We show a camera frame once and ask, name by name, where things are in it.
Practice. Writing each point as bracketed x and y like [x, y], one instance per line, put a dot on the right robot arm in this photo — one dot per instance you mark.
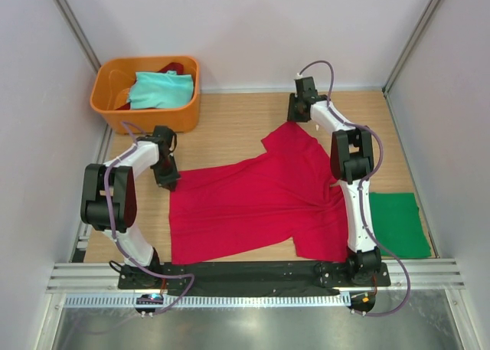
[352, 164]

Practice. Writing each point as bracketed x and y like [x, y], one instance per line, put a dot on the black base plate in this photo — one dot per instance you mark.
[252, 279]

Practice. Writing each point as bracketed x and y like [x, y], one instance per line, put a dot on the slotted cable duct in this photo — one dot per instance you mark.
[153, 301]

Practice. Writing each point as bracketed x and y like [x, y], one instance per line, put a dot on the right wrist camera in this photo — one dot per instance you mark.
[305, 88]

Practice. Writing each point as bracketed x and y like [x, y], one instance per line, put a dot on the dark red garment in bin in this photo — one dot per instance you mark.
[173, 68]

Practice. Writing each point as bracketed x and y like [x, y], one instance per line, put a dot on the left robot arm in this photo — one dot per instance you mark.
[109, 202]

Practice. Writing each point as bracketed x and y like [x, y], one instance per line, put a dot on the red t-shirt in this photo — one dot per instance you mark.
[288, 192]

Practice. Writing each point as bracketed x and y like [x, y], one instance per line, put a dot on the folded green t-shirt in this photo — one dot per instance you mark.
[397, 224]

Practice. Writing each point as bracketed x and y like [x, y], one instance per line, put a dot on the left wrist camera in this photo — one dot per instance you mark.
[164, 135]

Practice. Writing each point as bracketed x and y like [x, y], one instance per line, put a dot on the aluminium frame rail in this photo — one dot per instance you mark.
[431, 273]

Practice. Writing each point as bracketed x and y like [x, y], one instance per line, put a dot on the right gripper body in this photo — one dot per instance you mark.
[292, 114]

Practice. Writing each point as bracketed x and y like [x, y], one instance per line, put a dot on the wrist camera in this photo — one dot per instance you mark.
[164, 135]
[305, 88]

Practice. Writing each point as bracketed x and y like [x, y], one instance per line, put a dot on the teal t-shirt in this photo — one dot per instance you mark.
[167, 90]

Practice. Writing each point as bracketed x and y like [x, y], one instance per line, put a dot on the orange garment in bin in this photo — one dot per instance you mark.
[122, 101]

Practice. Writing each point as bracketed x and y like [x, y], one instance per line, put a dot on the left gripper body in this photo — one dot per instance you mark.
[166, 172]

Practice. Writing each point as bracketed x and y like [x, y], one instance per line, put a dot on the orange plastic bin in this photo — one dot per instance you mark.
[120, 73]

